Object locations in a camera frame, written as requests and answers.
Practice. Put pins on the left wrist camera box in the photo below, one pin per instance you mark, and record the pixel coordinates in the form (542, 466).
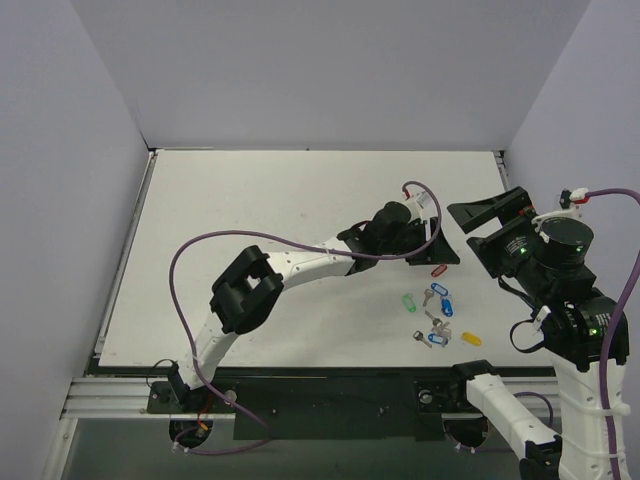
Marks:
(417, 200)

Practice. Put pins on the blue key tag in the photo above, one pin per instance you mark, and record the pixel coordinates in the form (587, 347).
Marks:
(446, 306)
(438, 339)
(439, 289)

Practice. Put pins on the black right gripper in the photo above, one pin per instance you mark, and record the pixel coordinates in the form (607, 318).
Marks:
(493, 232)

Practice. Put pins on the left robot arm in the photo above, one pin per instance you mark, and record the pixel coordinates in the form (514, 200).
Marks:
(245, 293)

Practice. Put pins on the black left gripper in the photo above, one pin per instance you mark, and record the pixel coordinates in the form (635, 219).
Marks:
(431, 240)

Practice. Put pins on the red key tag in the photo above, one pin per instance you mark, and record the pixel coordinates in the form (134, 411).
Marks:
(439, 270)

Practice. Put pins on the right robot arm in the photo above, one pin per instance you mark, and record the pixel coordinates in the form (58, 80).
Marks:
(584, 332)

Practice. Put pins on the silver key by blue tag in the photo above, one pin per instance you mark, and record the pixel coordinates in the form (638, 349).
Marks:
(419, 336)

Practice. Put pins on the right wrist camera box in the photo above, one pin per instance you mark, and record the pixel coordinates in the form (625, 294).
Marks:
(569, 202)

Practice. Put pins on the blue key tag upper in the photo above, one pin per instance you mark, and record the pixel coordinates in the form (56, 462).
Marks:
(439, 289)

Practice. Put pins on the loose silver key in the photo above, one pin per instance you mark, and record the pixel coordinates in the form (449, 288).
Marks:
(428, 295)

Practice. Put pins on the dark loose key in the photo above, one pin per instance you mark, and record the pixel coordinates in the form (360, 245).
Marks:
(431, 316)

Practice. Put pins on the black front mounting rail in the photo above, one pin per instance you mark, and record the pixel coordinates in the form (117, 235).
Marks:
(345, 403)

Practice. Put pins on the blue key tag middle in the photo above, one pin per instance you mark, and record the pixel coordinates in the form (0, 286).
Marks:
(446, 306)

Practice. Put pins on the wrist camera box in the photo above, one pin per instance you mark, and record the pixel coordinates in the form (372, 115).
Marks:
(417, 200)
(569, 202)

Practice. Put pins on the green key tag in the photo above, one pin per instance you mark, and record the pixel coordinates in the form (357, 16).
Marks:
(408, 302)

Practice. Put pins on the blue key tag near front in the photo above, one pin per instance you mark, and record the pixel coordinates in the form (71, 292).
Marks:
(438, 339)

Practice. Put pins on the yellow key tag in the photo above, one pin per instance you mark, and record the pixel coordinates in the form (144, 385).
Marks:
(471, 339)

